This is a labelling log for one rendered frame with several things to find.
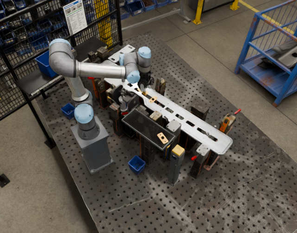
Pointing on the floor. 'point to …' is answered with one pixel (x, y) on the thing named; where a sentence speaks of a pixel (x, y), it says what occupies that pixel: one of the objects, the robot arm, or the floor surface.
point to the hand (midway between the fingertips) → (142, 89)
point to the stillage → (275, 58)
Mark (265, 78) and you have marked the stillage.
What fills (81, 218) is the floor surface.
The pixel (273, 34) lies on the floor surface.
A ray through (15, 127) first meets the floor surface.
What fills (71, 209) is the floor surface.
